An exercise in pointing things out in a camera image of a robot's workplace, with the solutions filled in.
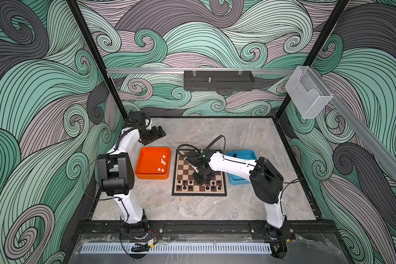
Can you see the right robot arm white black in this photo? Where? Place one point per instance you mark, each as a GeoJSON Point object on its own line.
{"type": "Point", "coordinates": [267, 182]}

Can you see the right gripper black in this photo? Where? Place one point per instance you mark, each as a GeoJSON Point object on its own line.
{"type": "Point", "coordinates": [199, 182]}

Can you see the blue plastic tray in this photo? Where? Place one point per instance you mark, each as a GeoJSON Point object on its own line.
{"type": "Point", "coordinates": [244, 155]}

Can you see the aluminium rail wall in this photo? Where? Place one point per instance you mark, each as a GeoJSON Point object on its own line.
{"type": "Point", "coordinates": [361, 111]}
{"type": "Point", "coordinates": [142, 70]}

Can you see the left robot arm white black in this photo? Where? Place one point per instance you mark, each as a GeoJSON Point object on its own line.
{"type": "Point", "coordinates": [115, 174]}

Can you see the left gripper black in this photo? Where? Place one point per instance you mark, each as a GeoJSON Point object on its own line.
{"type": "Point", "coordinates": [155, 136]}

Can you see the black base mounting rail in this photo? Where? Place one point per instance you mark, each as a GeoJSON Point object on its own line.
{"type": "Point", "coordinates": [166, 227]}

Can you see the aluminium rail right wall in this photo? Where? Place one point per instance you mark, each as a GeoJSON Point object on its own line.
{"type": "Point", "coordinates": [361, 111]}

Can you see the clear acrylic wall holder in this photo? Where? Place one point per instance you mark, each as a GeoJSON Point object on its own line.
{"type": "Point", "coordinates": [308, 91]}

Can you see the aluminium rail back wall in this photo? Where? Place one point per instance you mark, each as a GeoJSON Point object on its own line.
{"type": "Point", "coordinates": [142, 70]}

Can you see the orange plastic tray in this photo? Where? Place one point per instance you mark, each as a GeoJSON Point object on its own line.
{"type": "Point", "coordinates": [148, 162]}

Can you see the brown cream chess board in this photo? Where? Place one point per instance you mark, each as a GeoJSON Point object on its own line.
{"type": "Point", "coordinates": [184, 183]}

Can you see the white slotted cable duct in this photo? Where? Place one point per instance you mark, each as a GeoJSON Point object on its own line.
{"type": "Point", "coordinates": [179, 248]}

